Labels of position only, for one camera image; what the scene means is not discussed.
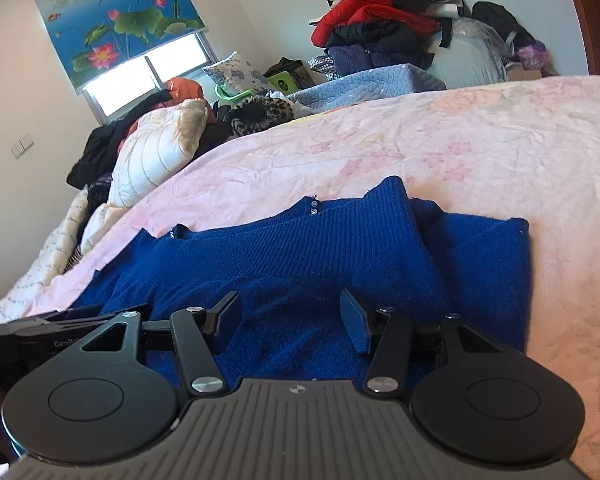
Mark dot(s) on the white puffer jacket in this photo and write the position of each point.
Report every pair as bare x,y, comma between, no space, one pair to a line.
164,142

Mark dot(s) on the red jacket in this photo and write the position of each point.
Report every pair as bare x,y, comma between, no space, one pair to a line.
351,12

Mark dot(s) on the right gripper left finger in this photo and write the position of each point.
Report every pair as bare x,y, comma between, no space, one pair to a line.
212,328

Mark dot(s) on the orange garment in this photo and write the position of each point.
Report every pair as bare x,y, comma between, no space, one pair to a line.
182,89

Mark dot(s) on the dark clothes pile by wall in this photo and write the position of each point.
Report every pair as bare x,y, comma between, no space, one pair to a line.
474,45

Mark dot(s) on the light blue blanket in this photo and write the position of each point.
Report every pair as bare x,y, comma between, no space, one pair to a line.
369,85

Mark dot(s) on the blue knit sweater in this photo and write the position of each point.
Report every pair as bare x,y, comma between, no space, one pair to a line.
388,249

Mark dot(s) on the floral pillow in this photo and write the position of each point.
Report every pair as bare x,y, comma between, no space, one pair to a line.
236,75

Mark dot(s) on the pink bed sheet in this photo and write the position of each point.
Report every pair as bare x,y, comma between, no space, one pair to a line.
528,149

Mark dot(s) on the leopard fuzzy garment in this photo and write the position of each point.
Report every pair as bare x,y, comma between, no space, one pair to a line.
257,114

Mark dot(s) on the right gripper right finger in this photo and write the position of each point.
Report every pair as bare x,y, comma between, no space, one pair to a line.
384,329

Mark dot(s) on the black clothes pile on bed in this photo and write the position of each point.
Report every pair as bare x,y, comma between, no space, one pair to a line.
101,149

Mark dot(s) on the window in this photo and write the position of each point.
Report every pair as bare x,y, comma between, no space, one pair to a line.
116,92

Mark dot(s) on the green box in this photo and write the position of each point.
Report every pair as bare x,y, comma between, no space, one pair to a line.
289,76

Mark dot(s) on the white quilt with script print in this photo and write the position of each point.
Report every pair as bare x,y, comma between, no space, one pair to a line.
51,261

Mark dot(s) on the lotus print roller blind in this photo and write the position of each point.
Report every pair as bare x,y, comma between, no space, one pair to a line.
91,37

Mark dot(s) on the wall light switch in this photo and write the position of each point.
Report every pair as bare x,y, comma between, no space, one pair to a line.
22,145

